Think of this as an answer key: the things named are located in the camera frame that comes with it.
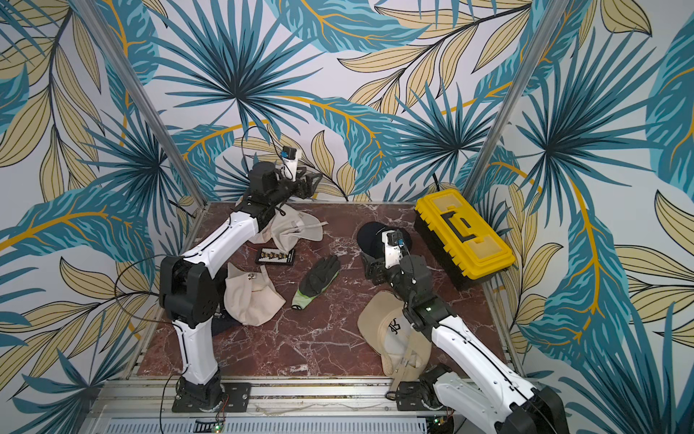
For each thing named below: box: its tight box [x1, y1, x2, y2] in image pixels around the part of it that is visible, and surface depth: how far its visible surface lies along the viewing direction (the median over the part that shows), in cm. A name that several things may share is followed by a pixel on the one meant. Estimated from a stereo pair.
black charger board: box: [254, 247, 296, 266], surface depth 102 cm
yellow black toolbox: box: [412, 188, 516, 290], surface depth 90 cm
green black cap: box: [290, 254, 341, 311], surface depth 97 cm
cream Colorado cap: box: [224, 262, 287, 327], surface depth 87 cm
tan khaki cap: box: [356, 291, 432, 398], surface depth 83 cm
